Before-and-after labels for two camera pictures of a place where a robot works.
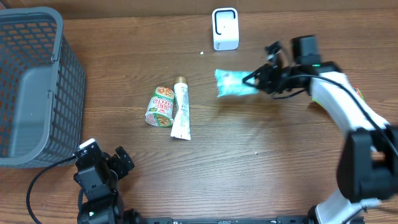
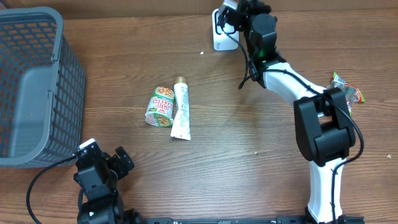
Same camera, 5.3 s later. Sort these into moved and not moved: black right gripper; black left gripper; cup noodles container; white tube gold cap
Moved: black right gripper
Not moved: cup noodles container; black left gripper; white tube gold cap
